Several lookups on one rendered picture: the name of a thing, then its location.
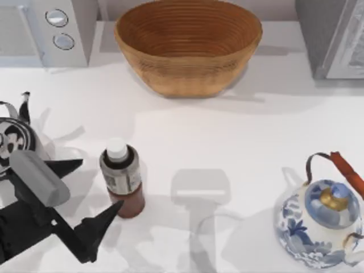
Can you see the pale grey rounded box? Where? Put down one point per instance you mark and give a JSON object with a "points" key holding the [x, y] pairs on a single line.
{"points": [[39, 179]]}

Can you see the brown bottle with white cap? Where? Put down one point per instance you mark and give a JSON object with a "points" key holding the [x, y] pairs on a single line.
{"points": [[123, 176]]}

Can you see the black and white kettle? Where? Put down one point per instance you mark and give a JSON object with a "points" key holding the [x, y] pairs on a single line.
{"points": [[17, 136]]}

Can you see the small round microwave knob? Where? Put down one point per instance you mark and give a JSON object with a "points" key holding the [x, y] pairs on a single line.
{"points": [[63, 41]]}

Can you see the pale microwave oven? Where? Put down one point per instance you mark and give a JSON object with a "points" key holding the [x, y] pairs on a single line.
{"points": [[17, 31]]}

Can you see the large round microwave knob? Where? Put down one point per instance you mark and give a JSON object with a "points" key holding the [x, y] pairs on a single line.
{"points": [[57, 17]]}

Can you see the brown woven basket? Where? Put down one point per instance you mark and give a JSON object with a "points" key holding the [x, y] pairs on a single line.
{"points": [[187, 51]]}

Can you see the blue and white teapot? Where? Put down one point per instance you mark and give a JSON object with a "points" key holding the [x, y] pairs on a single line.
{"points": [[318, 224]]}

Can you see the grey cabinet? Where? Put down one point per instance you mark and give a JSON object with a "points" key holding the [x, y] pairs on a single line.
{"points": [[315, 37]]}

